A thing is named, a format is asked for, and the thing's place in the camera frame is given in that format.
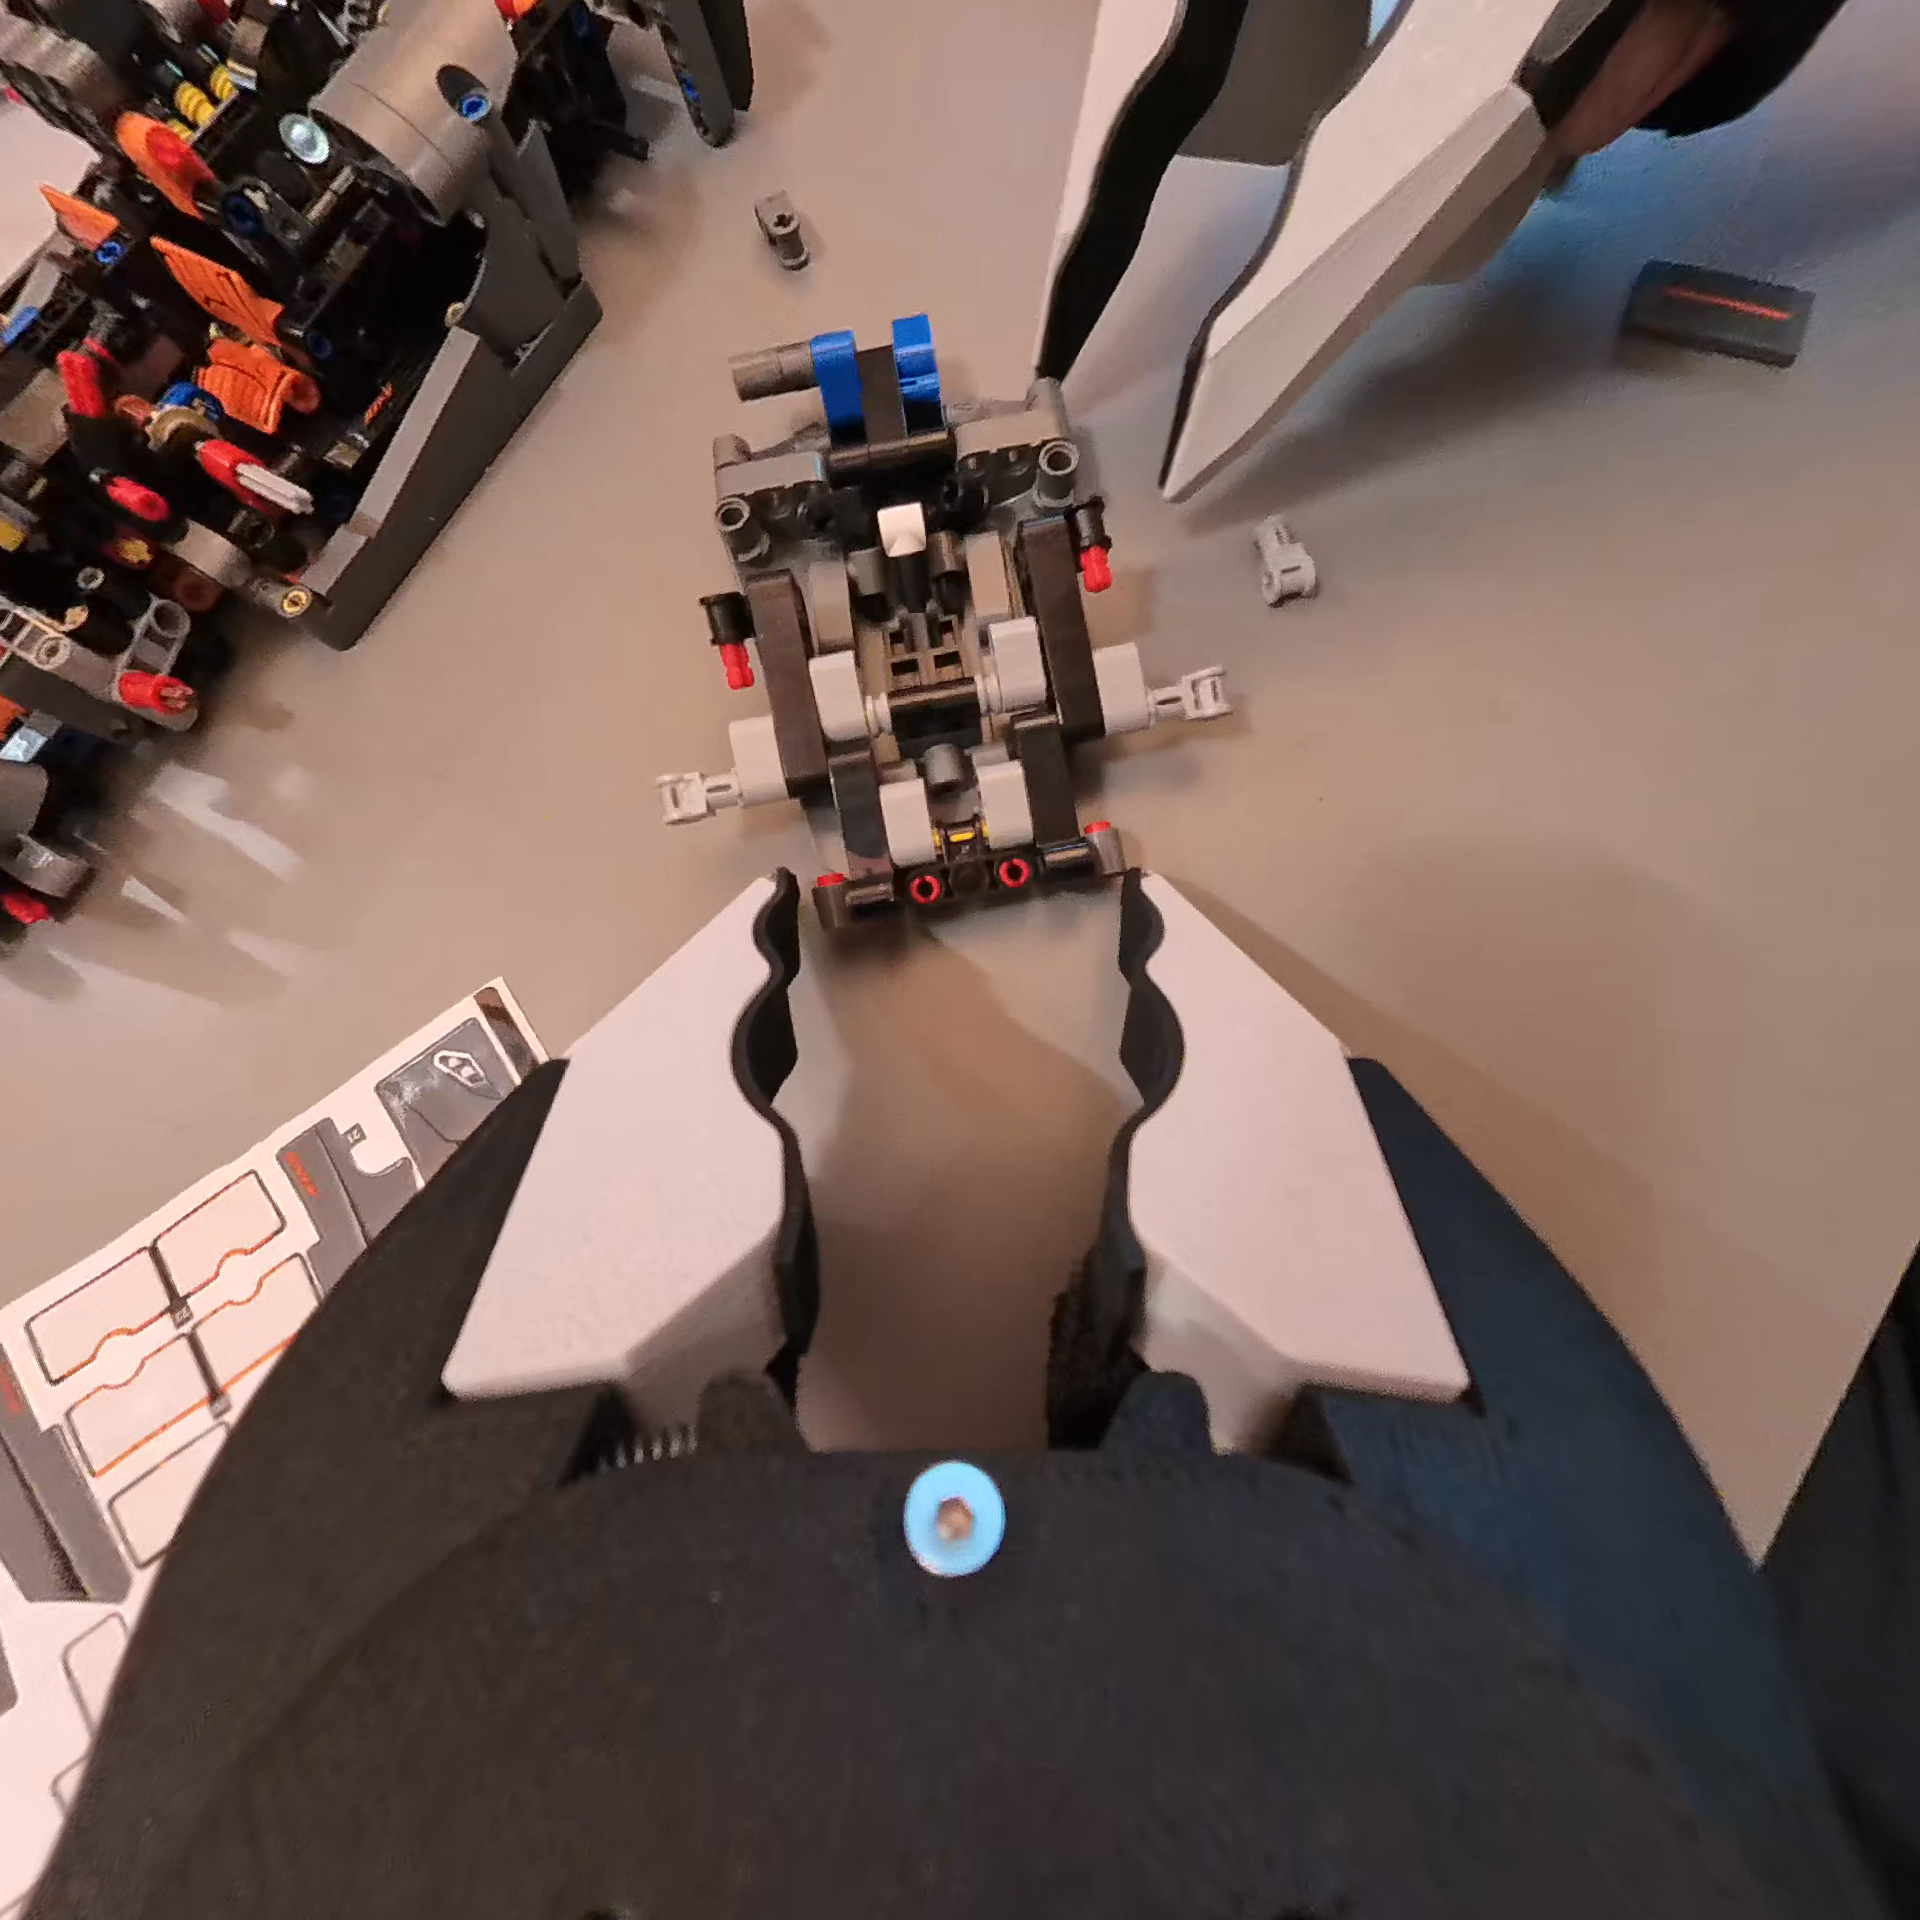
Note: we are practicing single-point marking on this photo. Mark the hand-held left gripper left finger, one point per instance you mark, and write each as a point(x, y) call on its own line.
point(632, 1201)

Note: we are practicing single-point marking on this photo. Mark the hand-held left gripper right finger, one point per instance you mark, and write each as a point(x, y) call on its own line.
point(1290, 1201)

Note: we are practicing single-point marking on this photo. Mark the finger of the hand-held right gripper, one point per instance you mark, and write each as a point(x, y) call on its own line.
point(1112, 119)
point(1411, 165)

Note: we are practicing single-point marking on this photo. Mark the small light grey lego connector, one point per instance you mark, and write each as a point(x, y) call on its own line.
point(1285, 562)

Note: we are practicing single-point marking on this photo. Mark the small lego gearbox assembly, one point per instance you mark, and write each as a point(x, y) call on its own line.
point(932, 630)

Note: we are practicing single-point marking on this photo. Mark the small dark grey lego connector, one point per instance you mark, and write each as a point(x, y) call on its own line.
point(781, 229)

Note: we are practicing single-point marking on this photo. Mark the lego sticker sheet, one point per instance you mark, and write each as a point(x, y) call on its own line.
point(153, 1351)

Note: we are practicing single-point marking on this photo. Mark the large lego car chassis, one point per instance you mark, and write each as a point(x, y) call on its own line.
point(301, 378)

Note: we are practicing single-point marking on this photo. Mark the person's right hand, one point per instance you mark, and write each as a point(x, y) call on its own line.
point(1633, 84)

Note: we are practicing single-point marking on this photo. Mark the dark grey orange-striped tile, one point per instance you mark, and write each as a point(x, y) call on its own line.
point(1718, 310)

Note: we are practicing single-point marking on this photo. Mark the person's green shirt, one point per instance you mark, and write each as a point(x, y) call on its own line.
point(1859, 1649)

